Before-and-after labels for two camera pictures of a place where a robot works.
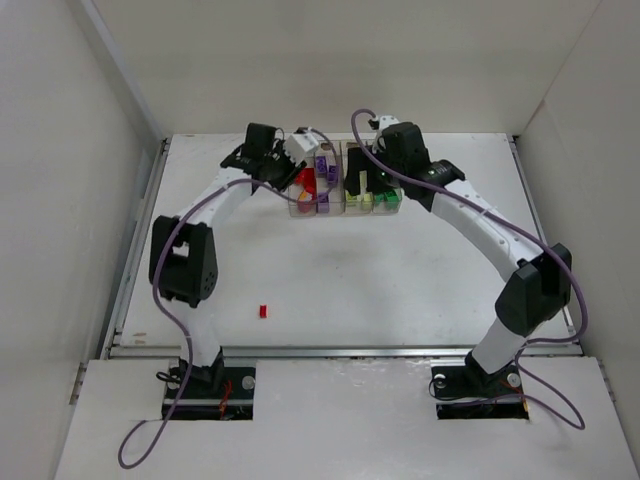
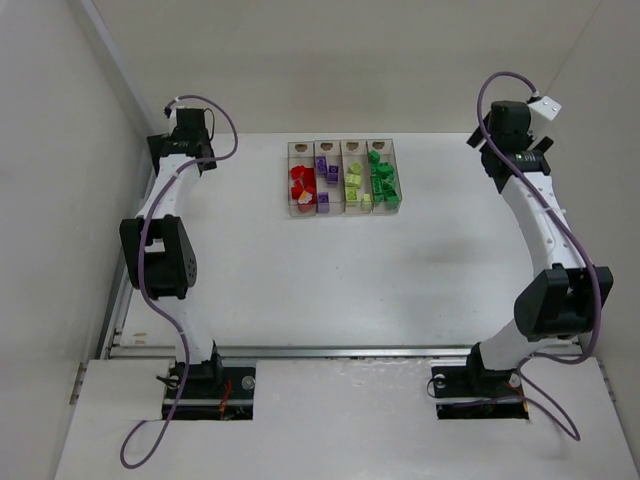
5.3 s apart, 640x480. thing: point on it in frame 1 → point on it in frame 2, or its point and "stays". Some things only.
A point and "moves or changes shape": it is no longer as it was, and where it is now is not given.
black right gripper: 364,170 → 475,137
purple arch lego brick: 323,202 stays
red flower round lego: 303,206 stays
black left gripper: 288,175 → 156,147
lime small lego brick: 363,181 moves or changes shape
